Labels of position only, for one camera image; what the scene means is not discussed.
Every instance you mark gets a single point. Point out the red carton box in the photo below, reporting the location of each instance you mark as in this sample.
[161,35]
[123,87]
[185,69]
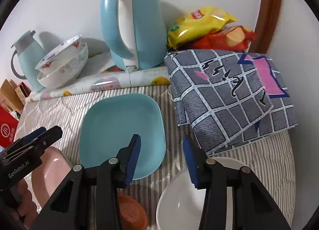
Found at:
[8,126]

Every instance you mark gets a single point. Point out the yellow snack bag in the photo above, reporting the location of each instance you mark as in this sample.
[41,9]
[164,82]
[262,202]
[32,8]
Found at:
[197,24]

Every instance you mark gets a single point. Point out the light blue thermos jug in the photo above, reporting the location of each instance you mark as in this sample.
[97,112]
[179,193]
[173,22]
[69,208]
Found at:
[29,53]

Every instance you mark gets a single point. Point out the light blue square plate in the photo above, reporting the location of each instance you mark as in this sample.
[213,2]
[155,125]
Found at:
[110,124]

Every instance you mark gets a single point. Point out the pink square plate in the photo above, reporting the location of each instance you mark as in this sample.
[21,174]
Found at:
[47,177]

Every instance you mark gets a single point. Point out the large white bowl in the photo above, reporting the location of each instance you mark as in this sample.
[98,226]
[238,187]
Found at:
[180,205]

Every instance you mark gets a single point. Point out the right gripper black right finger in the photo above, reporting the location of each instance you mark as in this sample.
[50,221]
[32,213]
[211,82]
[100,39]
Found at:
[234,197]

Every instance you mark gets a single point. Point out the person's left hand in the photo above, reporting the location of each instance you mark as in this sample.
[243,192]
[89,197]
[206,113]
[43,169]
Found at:
[27,207]

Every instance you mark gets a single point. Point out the red snack bag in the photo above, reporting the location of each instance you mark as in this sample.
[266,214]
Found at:
[234,38]

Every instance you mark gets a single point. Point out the grey checked folded cloth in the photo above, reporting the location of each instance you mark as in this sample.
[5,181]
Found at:
[229,99]

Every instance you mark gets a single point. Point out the small brown clay bowl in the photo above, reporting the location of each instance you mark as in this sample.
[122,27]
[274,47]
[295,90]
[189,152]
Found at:
[133,215]

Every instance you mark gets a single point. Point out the striped quilted table cover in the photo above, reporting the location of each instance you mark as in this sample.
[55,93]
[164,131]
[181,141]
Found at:
[271,159]

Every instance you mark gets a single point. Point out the upper patterned white bowl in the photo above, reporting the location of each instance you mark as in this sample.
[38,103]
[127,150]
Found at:
[60,55]

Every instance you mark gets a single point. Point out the brown cardboard boxes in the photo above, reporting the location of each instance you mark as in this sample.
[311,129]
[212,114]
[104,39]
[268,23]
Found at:
[13,96]

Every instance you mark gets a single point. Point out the light blue electric kettle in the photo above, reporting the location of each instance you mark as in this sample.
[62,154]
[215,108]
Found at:
[134,31]

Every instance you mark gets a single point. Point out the patterned white bowl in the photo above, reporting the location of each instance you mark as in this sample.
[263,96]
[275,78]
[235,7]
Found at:
[64,74]
[60,55]

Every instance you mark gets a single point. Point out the brown wooden door frame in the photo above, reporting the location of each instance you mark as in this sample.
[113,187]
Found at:
[266,24]

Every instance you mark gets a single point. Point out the fruit print plastic tablecloth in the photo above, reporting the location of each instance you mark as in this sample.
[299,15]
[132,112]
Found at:
[101,74]

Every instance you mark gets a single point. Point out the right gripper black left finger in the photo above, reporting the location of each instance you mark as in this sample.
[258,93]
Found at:
[69,205]

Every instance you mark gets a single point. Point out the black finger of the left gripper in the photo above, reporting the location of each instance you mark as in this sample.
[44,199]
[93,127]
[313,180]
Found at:
[51,136]
[28,138]

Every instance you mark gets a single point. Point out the lower patterned white bowl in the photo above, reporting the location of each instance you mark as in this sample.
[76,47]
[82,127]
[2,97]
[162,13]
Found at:
[64,74]

